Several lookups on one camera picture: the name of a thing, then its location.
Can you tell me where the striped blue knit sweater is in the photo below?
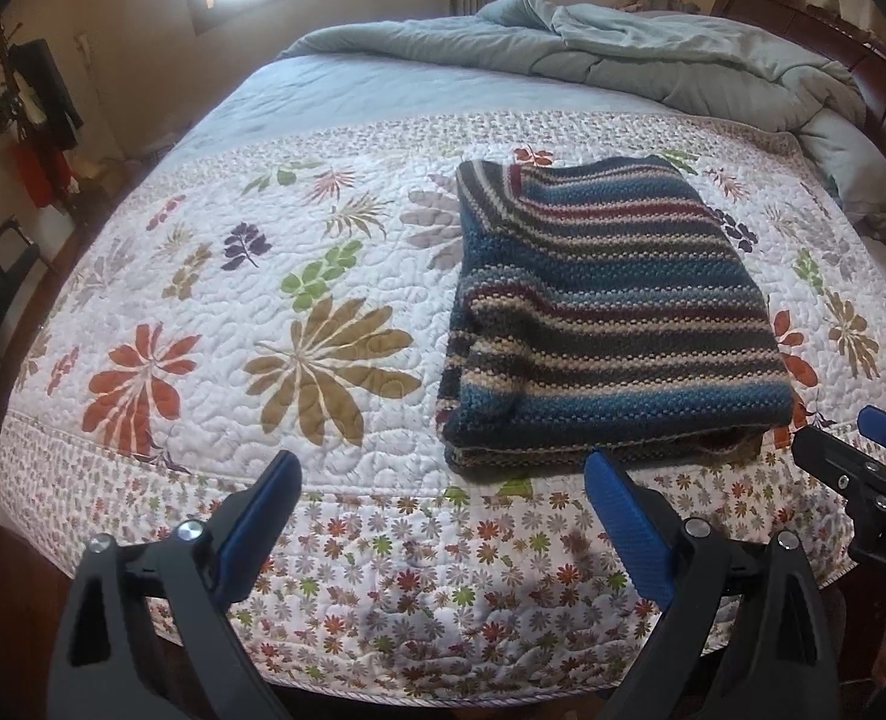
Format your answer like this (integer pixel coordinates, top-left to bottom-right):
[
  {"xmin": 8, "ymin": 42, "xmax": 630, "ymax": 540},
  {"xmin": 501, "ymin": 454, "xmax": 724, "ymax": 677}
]
[{"xmin": 436, "ymin": 156, "xmax": 795, "ymax": 472}]

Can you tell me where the coat rack with clothes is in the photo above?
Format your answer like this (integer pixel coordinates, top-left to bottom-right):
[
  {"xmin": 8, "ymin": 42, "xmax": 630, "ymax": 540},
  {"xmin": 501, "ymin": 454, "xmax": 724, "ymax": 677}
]
[{"xmin": 0, "ymin": 21, "xmax": 83, "ymax": 208}]

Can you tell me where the floral white quilt bedspread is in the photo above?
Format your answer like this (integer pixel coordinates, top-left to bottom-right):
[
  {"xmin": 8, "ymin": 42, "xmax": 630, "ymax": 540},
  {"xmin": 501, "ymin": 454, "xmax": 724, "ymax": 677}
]
[{"xmin": 0, "ymin": 55, "xmax": 886, "ymax": 707}]

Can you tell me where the grey rumpled comforter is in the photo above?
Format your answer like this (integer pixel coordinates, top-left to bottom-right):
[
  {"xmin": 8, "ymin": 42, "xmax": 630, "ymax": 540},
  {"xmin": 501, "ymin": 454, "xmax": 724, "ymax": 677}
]
[{"xmin": 283, "ymin": 0, "xmax": 886, "ymax": 244}]

